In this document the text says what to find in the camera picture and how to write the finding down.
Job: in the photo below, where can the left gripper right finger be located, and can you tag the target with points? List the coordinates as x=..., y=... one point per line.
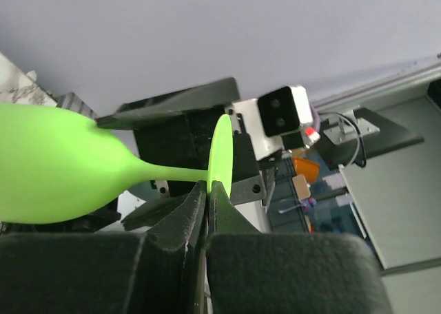
x=254, y=272

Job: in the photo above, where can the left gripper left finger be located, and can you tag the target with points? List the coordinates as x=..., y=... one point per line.
x=158, y=271

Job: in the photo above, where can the green plastic goblet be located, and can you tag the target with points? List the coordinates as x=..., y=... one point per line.
x=58, y=165

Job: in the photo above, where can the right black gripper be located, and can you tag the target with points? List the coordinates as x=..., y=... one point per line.
x=168, y=132

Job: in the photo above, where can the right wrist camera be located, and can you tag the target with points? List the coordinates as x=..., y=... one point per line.
x=282, y=119

